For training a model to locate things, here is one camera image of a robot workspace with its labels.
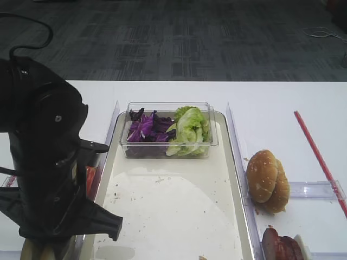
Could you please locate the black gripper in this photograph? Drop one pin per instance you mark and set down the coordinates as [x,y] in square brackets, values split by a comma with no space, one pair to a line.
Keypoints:
[52,186]

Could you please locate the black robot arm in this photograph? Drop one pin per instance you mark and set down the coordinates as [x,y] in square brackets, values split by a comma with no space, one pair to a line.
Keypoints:
[42,115]

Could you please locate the red tomato slices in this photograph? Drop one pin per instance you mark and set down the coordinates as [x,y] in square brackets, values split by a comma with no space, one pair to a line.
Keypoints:
[90,174]

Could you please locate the green lettuce leaves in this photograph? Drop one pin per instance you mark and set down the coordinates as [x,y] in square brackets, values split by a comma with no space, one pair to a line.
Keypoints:
[192,129]

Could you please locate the brown meat patty slices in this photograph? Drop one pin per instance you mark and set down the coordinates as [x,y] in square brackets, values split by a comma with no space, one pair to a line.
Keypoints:
[277,247]

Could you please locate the white stopper behind patties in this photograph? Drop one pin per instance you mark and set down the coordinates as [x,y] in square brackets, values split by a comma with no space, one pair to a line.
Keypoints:
[304,249]

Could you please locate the clear plastic salad container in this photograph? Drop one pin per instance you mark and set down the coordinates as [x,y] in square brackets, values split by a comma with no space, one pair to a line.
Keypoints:
[164,109]

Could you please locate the purple cabbage leaves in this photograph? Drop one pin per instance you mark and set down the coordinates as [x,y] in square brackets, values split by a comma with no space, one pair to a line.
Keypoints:
[150,128]

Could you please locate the silver metal tray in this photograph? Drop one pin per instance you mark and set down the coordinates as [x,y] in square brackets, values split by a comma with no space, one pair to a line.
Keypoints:
[172,208]

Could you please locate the upper left clear holder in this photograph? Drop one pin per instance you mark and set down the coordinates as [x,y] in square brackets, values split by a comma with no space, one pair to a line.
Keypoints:
[8,181]

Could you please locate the clear holder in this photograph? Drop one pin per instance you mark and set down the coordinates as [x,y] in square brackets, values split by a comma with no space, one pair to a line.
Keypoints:
[8,181]
[329,256]
[320,190]

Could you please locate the front sesame bun top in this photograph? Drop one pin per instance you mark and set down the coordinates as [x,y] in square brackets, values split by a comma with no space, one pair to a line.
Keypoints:
[262,172]

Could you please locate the sesame bun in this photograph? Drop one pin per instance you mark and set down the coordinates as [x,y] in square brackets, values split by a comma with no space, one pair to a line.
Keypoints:
[262,172]
[281,193]

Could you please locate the rear sesame bun top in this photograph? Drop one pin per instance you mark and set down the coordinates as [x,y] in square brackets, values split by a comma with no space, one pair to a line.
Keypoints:
[281,193]

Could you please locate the right red straw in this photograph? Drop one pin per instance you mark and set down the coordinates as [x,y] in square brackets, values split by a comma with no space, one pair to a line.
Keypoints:
[321,161]

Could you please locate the upper right clear holder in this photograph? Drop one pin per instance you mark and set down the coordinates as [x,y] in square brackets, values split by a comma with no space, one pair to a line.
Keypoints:
[320,190]

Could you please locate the lower right clear holder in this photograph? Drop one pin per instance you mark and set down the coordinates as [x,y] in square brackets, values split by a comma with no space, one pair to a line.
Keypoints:
[329,256]

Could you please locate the right long clear rail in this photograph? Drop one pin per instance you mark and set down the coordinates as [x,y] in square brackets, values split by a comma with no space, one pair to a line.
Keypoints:
[248,210]

